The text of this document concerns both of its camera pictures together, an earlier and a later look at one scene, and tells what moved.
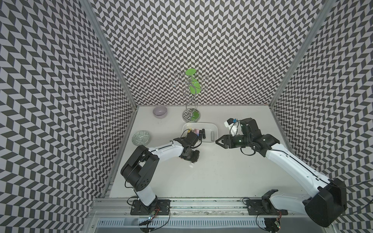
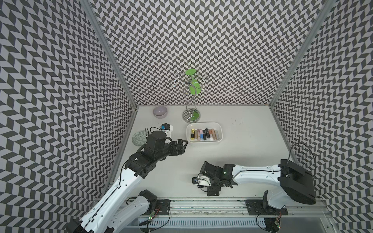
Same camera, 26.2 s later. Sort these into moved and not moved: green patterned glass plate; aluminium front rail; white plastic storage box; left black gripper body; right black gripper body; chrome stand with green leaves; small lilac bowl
Moved: left black gripper body; right black gripper body; white plastic storage box
Not moved: small lilac bowl; aluminium front rail; chrome stand with green leaves; green patterned glass plate
